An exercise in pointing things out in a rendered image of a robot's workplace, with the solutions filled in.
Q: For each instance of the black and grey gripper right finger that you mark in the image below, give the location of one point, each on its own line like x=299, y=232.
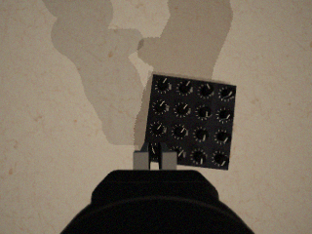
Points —
x=167, y=157

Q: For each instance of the black knob box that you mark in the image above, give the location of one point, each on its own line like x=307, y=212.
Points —
x=202, y=110

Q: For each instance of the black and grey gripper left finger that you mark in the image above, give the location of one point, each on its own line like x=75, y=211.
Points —
x=141, y=157

